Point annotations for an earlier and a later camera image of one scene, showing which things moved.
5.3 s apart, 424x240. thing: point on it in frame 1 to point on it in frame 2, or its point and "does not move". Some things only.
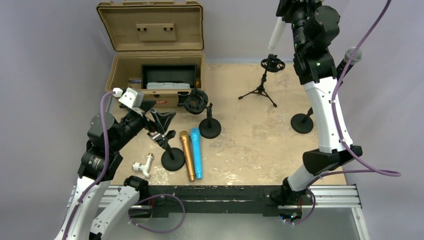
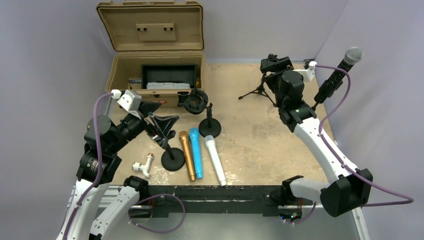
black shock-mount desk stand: [195, 103] does not move
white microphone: [278, 31] to [211, 143]
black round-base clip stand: [173, 159] does not move
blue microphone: [195, 135] does not move
